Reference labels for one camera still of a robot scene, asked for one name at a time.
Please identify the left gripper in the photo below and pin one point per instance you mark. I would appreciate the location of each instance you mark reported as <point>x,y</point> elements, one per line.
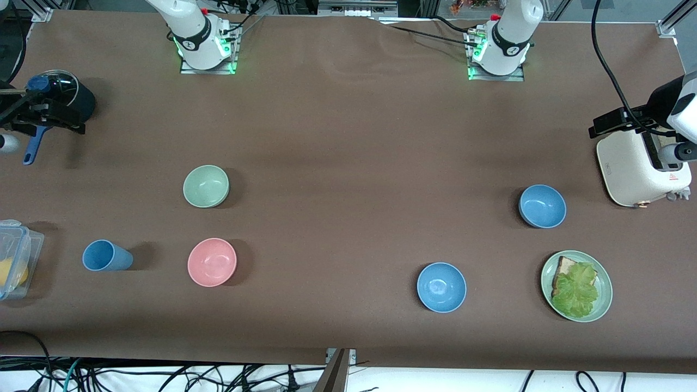
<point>657,103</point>

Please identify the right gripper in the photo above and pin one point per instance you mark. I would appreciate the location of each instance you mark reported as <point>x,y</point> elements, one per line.
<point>12,109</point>

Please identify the blue bowl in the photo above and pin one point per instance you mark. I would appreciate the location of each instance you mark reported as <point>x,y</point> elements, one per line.
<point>542,206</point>
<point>441,287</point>

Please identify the green bowl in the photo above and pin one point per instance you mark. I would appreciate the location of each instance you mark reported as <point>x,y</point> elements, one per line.
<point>206,186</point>

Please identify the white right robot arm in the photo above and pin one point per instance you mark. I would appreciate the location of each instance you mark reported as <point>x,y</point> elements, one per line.
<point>190,27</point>

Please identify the pink bowl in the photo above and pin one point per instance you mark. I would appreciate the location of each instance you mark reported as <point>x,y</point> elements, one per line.
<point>212,262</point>

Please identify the glass lid blue knob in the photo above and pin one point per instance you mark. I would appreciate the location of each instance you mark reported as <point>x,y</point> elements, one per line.
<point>62,84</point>

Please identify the cream white toaster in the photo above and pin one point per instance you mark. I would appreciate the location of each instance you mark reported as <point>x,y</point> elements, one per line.
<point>631,169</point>

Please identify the clear plastic container blue lid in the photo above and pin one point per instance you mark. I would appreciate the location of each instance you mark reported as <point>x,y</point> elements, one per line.
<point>22,245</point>

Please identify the blue cup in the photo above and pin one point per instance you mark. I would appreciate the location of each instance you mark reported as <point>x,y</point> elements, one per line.
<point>106,256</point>

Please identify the bread slice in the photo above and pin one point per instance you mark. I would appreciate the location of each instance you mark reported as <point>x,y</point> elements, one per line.
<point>566,265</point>

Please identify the yellow lemon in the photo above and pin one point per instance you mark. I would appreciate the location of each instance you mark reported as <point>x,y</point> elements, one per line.
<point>11,272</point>

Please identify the green plate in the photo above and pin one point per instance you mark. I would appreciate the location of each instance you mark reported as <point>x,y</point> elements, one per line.
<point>604,294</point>

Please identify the green lettuce leaf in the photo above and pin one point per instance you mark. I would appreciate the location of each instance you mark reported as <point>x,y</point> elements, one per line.
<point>577,291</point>

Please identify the aluminium frame corner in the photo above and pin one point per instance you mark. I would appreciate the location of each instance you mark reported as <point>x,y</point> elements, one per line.
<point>675,19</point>
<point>42,15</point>

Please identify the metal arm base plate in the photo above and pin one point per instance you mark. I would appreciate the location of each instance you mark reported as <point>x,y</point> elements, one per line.
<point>517,77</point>
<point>231,65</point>

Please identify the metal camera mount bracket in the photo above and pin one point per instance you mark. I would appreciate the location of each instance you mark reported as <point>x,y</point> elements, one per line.
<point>335,373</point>

